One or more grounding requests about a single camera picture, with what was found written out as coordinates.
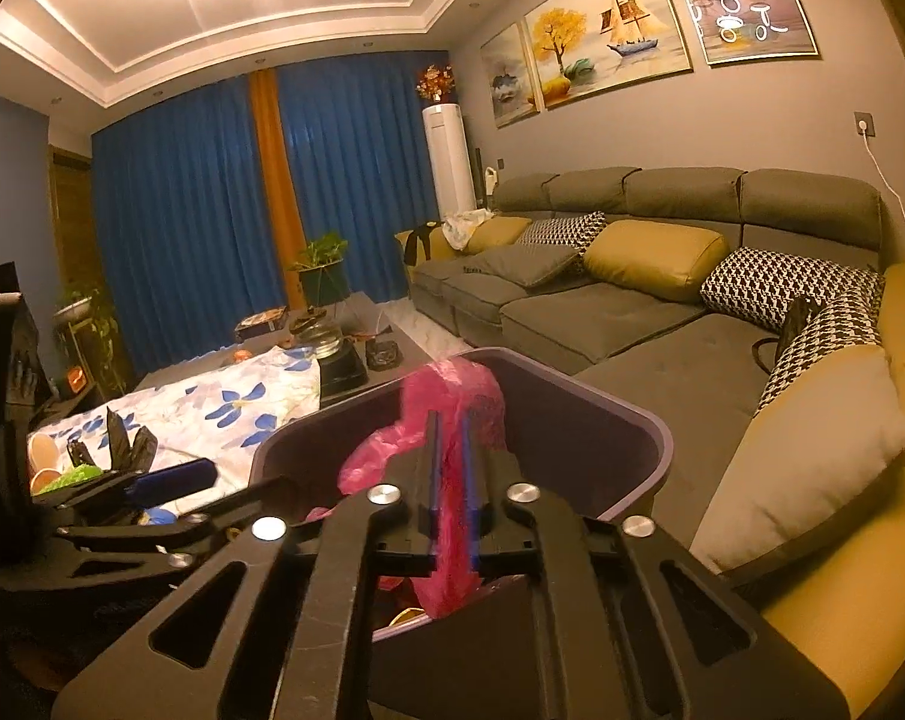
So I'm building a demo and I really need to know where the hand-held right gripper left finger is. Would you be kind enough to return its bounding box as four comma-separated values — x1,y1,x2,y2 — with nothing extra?
51,409,442,720

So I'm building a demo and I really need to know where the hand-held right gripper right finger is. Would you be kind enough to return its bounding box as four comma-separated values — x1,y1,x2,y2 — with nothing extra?
459,416,850,720

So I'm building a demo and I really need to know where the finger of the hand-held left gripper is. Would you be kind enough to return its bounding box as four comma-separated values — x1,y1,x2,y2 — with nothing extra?
32,461,217,520
51,474,318,571

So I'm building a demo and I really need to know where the black foil wrapper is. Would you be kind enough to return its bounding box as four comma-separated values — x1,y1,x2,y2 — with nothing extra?
103,405,158,473
68,435,107,472

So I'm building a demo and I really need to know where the pink plastic bag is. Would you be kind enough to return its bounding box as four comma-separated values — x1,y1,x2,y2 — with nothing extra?
337,360,509,620

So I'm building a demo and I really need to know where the green foam net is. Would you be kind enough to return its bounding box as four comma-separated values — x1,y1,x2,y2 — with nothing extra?
36,465,109,494

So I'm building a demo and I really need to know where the grey trash bin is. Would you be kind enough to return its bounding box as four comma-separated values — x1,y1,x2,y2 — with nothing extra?
249,347,676,650

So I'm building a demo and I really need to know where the white orange paper cup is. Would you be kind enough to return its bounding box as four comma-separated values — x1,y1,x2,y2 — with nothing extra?
28,431,67,470

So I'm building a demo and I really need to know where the blue floral bed sheet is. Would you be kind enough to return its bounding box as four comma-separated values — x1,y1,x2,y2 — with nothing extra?
28,345,326,500

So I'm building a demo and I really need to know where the grey coffee table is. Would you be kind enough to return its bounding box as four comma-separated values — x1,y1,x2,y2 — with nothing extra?
133,291,474,406

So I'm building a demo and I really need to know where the dark glass bowl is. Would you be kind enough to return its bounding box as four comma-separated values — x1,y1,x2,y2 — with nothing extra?
288,311,342,361

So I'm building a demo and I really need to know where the flat printed box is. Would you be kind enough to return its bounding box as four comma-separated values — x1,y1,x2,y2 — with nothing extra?
233,306,288,340

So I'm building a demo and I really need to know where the trailing potted plant on stand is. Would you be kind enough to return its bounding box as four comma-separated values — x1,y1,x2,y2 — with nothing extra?
51,281,127,391

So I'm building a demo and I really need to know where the flat screen television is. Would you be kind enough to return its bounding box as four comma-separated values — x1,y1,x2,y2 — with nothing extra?
0,262,55,436

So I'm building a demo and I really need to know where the grey and yellow sofa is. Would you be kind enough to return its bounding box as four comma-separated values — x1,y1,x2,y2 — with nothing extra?
403,167,905,720

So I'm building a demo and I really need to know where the grey cushion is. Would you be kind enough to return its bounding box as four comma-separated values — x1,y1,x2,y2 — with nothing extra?
463,244,581,287

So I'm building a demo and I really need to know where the black garment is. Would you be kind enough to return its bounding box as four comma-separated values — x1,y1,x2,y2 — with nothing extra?
399,223,442,267

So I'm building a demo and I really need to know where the green potted plant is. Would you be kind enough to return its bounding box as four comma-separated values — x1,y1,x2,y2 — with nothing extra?
287,232,352,308

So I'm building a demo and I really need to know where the blue curtain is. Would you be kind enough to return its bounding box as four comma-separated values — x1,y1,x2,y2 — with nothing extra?
92,71,288,391
276,51,453,301

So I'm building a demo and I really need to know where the small yellow cushion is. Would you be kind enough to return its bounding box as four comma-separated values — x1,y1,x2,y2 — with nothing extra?
463,216,532,254

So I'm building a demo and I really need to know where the white cloth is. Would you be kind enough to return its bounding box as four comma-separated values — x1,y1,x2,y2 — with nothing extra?
443,210,494,250

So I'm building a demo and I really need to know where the small houndstooth cushion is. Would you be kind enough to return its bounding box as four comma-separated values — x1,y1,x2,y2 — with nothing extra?
516,211,609,256

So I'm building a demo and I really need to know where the wooden partition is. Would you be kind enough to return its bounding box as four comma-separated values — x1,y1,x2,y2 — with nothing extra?
47,146,104,301

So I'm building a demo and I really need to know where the large yellow cushion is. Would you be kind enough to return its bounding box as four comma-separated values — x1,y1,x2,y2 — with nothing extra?
583,220,729,305

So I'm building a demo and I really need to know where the white standing air conditioner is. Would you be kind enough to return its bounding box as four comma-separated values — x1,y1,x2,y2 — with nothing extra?
422,105,477,218

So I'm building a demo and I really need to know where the orange curtain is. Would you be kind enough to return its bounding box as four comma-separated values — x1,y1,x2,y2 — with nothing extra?
248,67,307,263

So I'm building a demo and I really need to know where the beige and houndstooth cushion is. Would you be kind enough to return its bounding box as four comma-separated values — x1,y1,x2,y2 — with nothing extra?
688,289,905,575

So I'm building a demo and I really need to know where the black bag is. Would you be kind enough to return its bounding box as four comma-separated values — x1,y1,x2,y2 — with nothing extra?
752,296,820,361

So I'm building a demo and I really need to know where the large houndstooth cushion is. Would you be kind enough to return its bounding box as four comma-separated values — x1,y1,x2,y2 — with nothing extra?
699,246,884,335

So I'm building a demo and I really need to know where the orange flower decoration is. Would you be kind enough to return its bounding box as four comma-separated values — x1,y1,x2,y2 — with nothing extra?
414,64,451,104

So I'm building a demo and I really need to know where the small framed painting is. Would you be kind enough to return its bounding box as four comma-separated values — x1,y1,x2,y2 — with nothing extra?
480,21,541,128

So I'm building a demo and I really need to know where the framed sailboat painting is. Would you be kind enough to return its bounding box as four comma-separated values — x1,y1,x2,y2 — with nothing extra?
523,0,694,112

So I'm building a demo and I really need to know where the framed painting with light glare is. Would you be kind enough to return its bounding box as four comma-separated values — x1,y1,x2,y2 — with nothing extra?
660,0,822,65

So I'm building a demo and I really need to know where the white cable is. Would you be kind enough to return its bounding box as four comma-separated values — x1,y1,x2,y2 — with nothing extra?
863,133,905,271

